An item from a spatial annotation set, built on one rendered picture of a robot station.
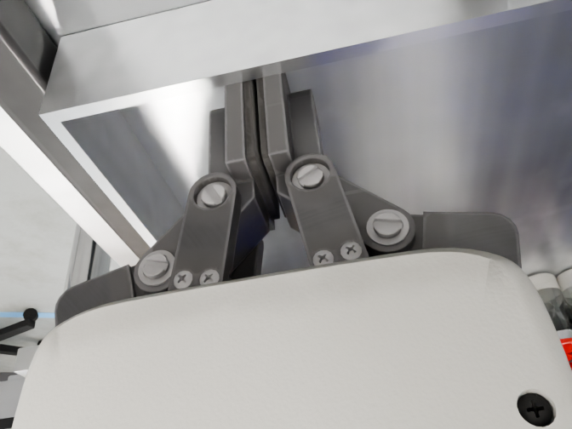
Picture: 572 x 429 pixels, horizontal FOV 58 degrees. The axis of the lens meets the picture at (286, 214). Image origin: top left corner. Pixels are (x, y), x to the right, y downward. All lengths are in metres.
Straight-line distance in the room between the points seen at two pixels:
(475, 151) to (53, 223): 1.74
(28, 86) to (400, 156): 0.14
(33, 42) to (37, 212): 1.69
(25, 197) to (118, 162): 1.62
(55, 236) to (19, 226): 0.12
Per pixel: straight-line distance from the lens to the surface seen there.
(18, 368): 0.47
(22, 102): 0.18
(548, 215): 0.30
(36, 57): 0.17
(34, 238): 2.00
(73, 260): 0.69
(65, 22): 0.18
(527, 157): 0.25
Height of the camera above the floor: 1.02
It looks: 35 degrees down
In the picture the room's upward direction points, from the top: 175 degrees clockwise
